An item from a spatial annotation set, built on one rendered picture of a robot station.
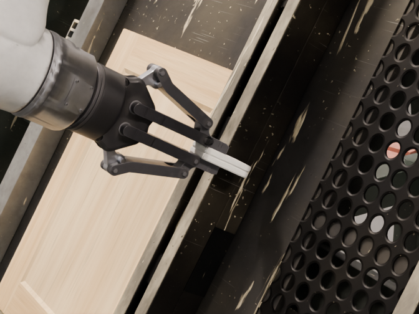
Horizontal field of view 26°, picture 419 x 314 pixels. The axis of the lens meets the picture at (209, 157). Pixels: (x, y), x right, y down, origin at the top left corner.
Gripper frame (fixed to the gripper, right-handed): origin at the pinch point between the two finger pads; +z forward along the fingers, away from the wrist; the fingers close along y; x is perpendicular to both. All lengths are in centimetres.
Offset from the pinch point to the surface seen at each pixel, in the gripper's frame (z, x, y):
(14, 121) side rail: 10, 77, -13
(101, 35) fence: 6, 53, 8
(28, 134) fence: 4, 56, -12
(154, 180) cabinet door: 6.8, 20.2, -7.3
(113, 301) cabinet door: 6.8, 16.3, -24.1
